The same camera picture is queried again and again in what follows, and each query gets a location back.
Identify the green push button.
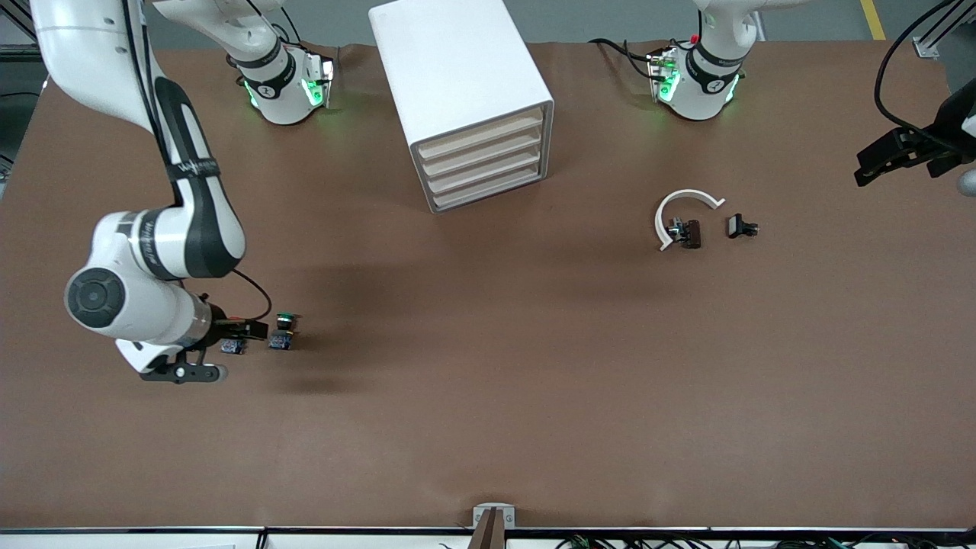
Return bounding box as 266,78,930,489
268,313,300,352

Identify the cream drawer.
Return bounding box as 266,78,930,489
424,145,544,194
417,108,544,160
429,164,547,213
420,126,544,178

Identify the white drawer cabinet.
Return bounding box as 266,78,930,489
368,0,555,215

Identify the white curved arc piece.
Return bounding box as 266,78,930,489
654,188,726,252

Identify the dark brown clamp part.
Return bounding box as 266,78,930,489
667,218,702,249

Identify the brown table cover sheet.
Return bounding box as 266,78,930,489
0,40,976,531

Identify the aluminium frame profile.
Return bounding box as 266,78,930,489
0,0,39,47
913,0,976,60

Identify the table edge rail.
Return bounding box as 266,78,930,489
0,525,976,549

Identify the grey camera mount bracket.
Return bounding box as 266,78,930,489
473,503,516,528

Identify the black base cable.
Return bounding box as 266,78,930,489
589,38,658,82

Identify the dark camera pole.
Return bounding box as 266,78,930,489
467,509,508,549

